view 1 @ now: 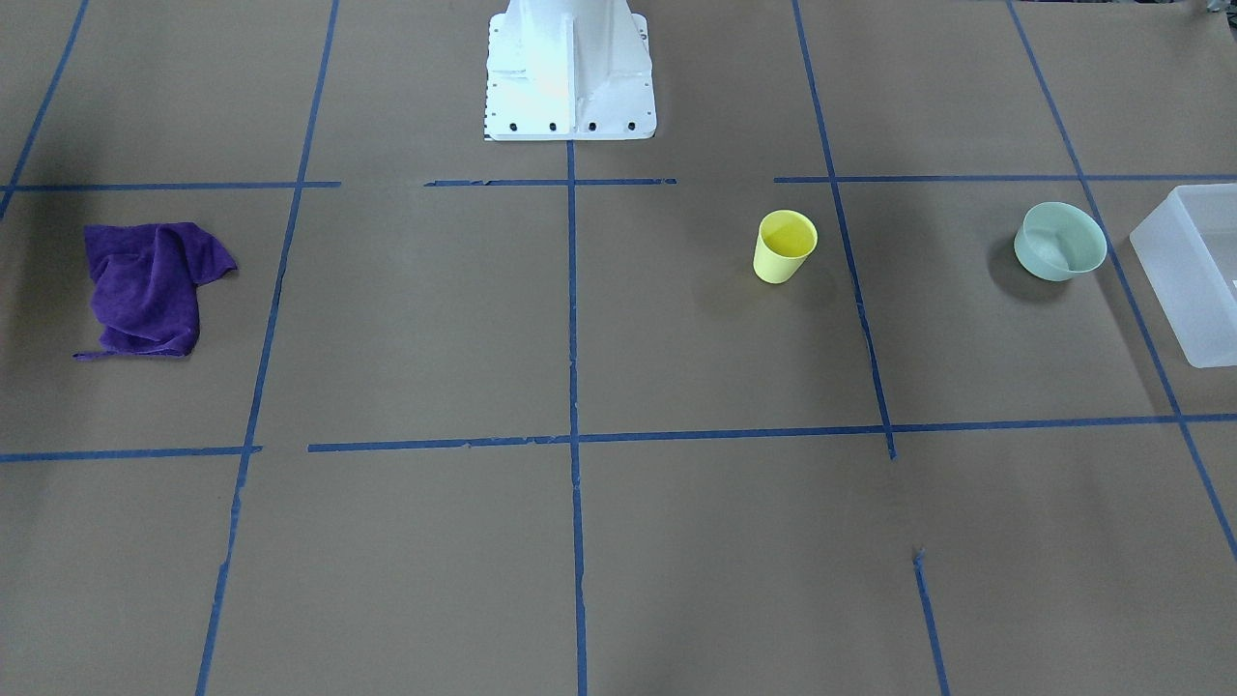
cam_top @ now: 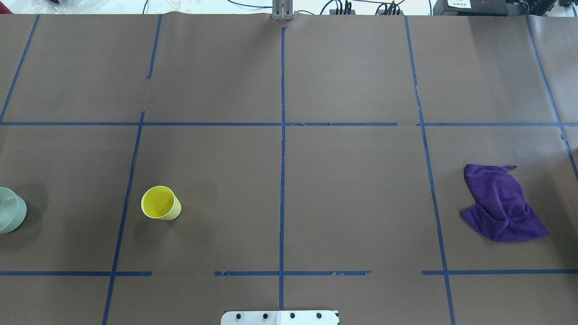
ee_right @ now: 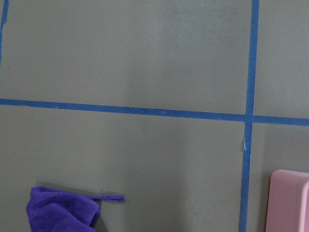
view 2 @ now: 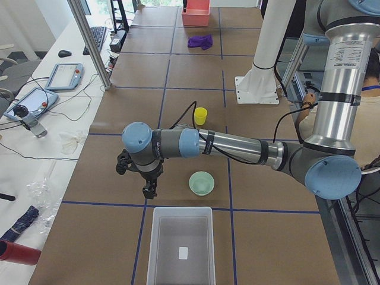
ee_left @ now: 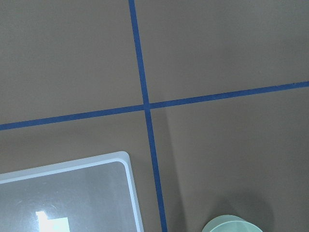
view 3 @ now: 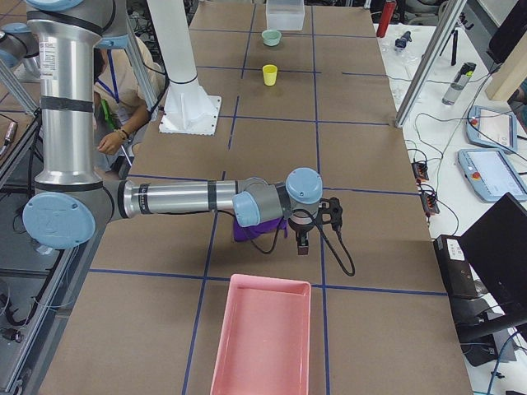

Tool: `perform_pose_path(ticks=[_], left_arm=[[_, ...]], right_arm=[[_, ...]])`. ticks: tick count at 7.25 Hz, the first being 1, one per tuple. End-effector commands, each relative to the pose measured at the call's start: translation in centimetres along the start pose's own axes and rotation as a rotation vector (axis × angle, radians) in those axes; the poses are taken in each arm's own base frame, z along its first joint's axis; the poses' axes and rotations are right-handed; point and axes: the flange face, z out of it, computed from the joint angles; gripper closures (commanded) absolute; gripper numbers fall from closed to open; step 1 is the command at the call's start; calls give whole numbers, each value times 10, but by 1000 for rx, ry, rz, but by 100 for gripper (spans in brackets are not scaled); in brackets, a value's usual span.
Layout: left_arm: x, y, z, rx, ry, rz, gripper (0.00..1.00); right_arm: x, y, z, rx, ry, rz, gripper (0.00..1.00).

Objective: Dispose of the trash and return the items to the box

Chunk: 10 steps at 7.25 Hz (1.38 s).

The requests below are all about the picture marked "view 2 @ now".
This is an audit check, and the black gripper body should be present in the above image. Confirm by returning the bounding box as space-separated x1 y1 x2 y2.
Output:
116 150 163 190

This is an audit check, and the light green ceramic bowl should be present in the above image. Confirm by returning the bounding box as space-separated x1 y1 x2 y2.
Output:
188 171 214 197

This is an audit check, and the yellow plastic cup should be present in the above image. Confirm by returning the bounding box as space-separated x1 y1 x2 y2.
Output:
194 107 208 126

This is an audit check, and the purple cloth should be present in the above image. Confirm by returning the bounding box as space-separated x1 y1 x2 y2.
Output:
187 34 213 50

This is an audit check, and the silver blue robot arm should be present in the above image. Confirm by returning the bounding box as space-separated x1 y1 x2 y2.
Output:
116 1 379 200

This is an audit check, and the clear plastic storage box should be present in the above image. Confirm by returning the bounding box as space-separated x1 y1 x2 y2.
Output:
147 207 216 284

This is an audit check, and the white label in box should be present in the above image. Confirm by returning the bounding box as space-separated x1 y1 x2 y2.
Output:
178 246 188 260

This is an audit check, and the black power adapter box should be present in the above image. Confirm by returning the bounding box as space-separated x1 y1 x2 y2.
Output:
109 30 126 53

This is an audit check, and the crumpled white tissue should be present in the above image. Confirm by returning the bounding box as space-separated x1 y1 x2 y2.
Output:
59 131 86 154

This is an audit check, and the crumpled clear plastic wrap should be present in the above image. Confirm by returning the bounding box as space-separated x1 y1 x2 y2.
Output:
26 178 62 235

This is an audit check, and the far teach pendant tablet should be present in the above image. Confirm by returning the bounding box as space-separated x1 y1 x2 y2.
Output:
45 63 84 91

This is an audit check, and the teach pendant tablet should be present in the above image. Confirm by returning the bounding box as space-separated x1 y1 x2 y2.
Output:
4 87 58 121
45 63 84 91

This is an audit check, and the clear water bottle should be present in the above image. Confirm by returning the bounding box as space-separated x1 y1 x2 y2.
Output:
13 104 48 138

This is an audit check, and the folded dark blue umbrella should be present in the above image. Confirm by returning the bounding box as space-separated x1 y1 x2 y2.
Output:
1 205 39 242

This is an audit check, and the near teach pendant tablet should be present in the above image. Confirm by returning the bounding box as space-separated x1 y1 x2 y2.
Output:
4 87 58 121

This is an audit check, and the black computer mouse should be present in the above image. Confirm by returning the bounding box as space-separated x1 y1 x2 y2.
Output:
58 49 72 58

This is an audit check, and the black keyboard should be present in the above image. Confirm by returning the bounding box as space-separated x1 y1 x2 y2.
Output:
90 26 107 52

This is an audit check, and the red metal bottle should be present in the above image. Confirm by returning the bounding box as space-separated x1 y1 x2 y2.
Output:
1 240 41 265

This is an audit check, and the pink plastic bin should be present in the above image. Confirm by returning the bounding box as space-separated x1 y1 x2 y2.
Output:
182 0 210 27

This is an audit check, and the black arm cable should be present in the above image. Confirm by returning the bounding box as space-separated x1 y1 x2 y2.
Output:
169 100 320 164

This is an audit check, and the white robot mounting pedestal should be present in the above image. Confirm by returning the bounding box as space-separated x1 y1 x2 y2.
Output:
235 0 296 105

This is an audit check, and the aluminium frame post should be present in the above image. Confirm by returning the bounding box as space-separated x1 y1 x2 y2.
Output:
67 0 112 90

